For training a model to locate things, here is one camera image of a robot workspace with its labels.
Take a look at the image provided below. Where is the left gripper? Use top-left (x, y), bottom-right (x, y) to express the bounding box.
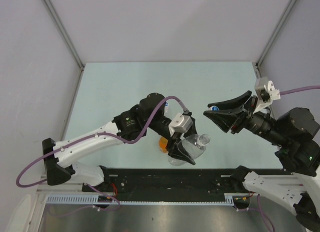
top-left (145, 115), bottom-right (204, 164)

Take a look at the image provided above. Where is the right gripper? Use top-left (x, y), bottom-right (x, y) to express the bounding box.
top-left (202, 89), bottom-right (287, 145)

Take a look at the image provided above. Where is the orange bottle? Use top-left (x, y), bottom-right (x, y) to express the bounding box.
top-left (158, 137), bottom-right (168, 153)

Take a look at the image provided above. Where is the clear plastic bottle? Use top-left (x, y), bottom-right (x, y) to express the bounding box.
top-left (182, 134), bottom-right (211, 160)

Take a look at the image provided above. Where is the white blue bottle cap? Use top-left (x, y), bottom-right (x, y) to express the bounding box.
top-left (209, 106), bottom-right (220, 111)

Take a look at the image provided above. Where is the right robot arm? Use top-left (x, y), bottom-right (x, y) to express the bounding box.
top-left (203, 91), bottom-right (320, 231)

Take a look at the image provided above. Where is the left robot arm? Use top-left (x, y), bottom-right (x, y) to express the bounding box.
top-left (42, 93), bottom-right (197, 192)

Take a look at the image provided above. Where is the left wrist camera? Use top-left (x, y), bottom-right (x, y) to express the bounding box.
top-left (168, 113), bottom-right (193, 136)

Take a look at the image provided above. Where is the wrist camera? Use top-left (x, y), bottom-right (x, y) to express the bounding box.
top-left (253, 77), bottom-right (281, 114)
top-left (168, 113), bottom-right (193, 136)

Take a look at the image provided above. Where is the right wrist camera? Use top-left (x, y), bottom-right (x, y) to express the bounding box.
top-left (253, 77), bottom-right (281, 114)

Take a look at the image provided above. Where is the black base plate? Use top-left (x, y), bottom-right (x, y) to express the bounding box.
top-left (94, 166), bottom-right (252, 194)

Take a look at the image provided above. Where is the right aluminium frame post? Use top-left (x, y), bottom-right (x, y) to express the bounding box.
top-left (255, 0), bottom-right (299, 69)

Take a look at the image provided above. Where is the aluminium frame post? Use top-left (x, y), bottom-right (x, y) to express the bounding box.
top-left (255, 0), bottom-right (299, 69)
top-left (37, 0), bottom-right (85, 69)

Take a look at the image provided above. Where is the slotted cable duct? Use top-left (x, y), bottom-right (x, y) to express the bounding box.
top-left (45, 194), bottom-right (252, 206)

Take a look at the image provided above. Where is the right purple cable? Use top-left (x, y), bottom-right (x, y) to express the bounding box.
top-left (279, 85), bottom-right (320, 95)

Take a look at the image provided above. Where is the left aluminium frame post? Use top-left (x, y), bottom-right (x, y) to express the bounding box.
top-left (37, 0), bottom-right (85, 69)

